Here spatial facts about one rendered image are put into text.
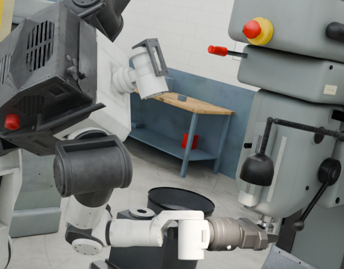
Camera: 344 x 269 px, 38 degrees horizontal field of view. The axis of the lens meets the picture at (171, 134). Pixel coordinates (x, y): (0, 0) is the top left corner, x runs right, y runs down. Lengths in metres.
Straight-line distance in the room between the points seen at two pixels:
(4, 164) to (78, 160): 0.48
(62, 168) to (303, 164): 0.59
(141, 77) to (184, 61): 6.22
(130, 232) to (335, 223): 0.73
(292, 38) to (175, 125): 6.32
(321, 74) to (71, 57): 0.55
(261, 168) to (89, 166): 0.36
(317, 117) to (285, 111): 0.08
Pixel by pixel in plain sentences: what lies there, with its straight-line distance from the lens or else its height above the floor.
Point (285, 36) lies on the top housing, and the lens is 1.11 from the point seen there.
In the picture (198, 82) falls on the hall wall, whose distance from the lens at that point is 7.11.
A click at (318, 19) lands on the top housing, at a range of 1.11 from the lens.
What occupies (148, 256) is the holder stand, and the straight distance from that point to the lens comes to 1.69.
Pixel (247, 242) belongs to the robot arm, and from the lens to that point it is 1.34.
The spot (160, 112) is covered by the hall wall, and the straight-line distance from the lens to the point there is 7.60.
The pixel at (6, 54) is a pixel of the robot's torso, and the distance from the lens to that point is 1.19.
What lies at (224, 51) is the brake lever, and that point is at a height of 1.70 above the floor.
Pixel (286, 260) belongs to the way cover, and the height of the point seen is 1.04.
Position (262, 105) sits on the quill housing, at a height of 1.59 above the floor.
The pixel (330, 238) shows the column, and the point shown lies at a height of 1.18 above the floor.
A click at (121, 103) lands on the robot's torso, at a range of 1.17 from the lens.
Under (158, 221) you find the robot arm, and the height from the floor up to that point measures 1.26.
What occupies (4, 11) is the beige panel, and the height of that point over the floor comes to 1.65.
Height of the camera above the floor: 1.72
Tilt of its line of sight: 11 degrees down
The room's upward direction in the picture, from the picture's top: 12 degrees clockwise
